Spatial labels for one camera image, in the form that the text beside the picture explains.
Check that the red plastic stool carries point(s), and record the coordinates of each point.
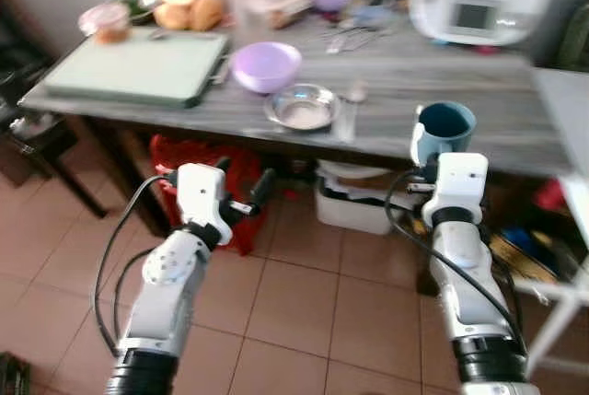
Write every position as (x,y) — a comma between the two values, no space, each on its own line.
(184,160)

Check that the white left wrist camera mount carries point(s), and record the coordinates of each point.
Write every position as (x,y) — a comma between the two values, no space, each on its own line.
(198,197)

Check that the large purple plastic bowl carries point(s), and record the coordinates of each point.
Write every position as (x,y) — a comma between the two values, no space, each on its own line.
(267,65)

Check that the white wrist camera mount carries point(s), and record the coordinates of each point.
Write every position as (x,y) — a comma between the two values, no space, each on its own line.
(457,183)
(198,197)

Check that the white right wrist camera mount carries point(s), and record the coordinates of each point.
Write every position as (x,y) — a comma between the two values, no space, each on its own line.
(457,183)

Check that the steel bowl green contents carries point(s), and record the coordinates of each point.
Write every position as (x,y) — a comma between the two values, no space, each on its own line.
(138,10)

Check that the teal ceramic mug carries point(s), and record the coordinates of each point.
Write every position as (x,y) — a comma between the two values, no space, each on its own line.
(446,128)

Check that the pale green cutting board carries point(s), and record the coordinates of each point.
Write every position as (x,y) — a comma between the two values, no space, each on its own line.
(138,68)

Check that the rectangular clear food container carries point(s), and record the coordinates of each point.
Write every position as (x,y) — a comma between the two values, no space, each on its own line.
(281,4)

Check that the round steel plate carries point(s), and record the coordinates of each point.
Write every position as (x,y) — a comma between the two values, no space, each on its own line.
(302,110)

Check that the gold black patterned bag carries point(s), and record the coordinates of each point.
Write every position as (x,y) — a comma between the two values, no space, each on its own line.
(529,252)

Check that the white side table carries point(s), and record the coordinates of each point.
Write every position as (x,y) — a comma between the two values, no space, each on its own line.
(563,110)

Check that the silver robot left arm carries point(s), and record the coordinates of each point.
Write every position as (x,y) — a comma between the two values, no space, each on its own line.
(166,294)

